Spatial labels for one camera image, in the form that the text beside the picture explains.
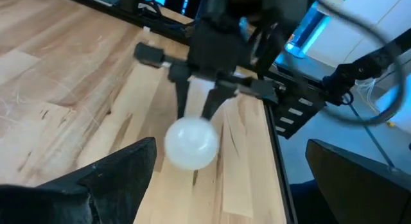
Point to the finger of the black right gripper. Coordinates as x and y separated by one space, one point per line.
182 89
220 94

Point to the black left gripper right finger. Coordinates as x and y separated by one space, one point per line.
363 192

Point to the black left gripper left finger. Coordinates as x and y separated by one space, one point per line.
106 192

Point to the white round lightbulb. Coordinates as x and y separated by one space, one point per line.
191 143

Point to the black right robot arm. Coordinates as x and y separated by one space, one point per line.
273 5

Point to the white cabinet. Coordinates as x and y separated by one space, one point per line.
353 25

